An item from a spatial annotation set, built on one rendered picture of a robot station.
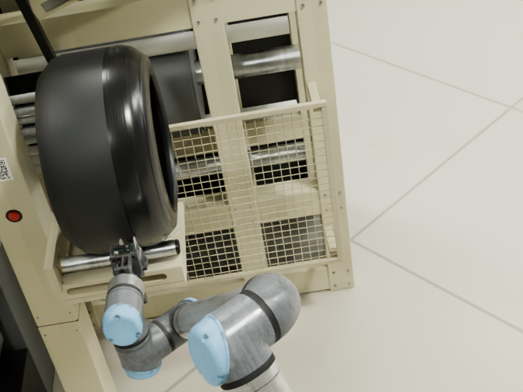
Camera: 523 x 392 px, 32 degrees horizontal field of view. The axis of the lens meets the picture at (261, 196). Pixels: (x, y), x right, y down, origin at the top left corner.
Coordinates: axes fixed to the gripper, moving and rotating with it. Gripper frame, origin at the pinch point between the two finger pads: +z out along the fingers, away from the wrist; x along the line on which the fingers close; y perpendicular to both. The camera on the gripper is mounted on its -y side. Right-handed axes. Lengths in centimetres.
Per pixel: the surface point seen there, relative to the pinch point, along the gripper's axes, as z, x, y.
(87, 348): 24, 27, -50
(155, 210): -1.7, -8.7, 11.3
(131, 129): 1.5, -7.2, 33.6
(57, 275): 7.8, 24.0, -10.4
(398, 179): 149, -96, -85
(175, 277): 9.5, -7.9, -18.6
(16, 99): 55, 33, 24
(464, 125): 182, -135, -81
